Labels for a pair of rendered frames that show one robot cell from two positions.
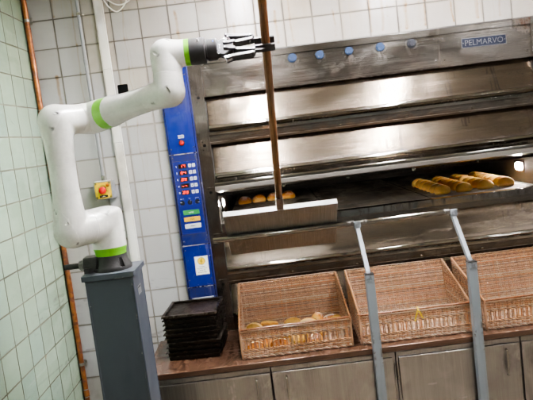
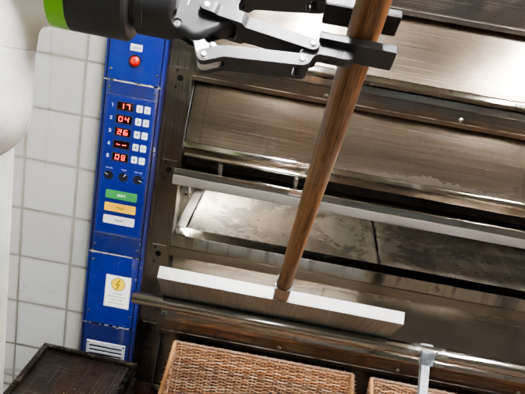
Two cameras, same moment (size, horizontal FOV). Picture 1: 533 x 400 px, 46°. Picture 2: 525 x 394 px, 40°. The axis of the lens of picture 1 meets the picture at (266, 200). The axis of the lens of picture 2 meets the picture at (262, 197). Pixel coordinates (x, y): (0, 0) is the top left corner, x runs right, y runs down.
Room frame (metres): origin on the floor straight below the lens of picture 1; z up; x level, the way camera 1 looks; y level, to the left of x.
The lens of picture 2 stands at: (1.52, -0.02, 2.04)
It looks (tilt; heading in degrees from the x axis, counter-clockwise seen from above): 20 degrees down; 1
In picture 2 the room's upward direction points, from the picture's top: 10 degrees clockwise
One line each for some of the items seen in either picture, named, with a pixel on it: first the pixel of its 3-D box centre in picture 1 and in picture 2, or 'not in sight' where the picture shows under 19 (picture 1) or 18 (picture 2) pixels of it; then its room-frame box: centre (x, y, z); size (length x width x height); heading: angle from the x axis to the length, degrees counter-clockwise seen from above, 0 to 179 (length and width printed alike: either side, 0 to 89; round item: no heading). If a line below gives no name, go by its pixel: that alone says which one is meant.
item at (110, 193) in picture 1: (105, 190); not in sight; (3.38, 0.87, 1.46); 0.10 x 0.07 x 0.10; 90
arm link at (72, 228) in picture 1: (67, 176); not in sight; (2.31, 0.72, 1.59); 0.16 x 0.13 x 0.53; 144
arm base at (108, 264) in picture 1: (97, 263); not in sight; (2.43, 0.69, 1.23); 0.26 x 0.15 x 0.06; 90
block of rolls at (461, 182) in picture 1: (459, 182); not in sight; (3.86, -1.21, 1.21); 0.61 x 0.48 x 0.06; 0
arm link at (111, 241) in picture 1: (105, 230); not in sight; (2.42, 0.64, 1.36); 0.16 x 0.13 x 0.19; 144
